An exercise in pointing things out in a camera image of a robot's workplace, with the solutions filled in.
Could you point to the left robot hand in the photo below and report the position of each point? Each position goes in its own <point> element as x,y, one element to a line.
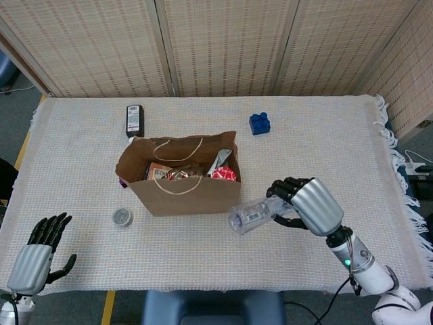
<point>30,271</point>

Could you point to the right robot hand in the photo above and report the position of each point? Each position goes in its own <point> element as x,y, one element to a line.
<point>316,206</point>

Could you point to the clear plastic water bottle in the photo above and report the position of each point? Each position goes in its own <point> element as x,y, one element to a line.
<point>250,216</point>

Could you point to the green chips can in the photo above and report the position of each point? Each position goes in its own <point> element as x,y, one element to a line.
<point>223,174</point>

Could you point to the white blue peanut bag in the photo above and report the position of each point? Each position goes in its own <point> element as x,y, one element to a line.
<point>220,159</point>

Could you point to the silver red foil packet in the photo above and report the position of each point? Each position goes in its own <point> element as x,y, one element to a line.
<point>179,174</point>

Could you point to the orange blue cracker box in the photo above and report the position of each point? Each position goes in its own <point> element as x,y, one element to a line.
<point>157,172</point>

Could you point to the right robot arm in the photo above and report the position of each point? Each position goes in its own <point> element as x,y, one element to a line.
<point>365,267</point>

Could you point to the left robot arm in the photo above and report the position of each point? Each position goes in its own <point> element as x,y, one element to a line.
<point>8,311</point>

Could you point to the brown paper bag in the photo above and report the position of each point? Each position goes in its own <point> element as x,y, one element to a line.
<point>189,203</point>

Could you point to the black fabric object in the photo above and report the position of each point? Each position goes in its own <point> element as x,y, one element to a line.
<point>6,179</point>

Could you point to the blue toy brick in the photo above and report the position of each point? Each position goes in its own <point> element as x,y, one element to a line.
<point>260,125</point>

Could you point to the small clear round container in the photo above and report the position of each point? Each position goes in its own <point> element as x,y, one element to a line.
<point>122,217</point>

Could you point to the black equipment box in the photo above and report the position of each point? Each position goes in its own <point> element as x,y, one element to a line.
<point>421,186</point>

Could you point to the white woven tablecloth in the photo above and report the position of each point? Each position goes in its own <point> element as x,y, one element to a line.
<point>84,169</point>

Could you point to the purple toy brick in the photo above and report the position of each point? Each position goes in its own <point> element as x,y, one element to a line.
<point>122,183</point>

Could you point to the woven folding screen panel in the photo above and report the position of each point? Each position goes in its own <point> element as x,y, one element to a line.
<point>409,84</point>
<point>226,47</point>
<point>341,47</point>
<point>94,47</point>

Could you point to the dark sauce bottle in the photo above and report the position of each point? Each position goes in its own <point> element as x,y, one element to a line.
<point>134,118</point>

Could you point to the blue grey chair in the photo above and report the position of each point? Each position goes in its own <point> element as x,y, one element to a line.
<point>6,69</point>

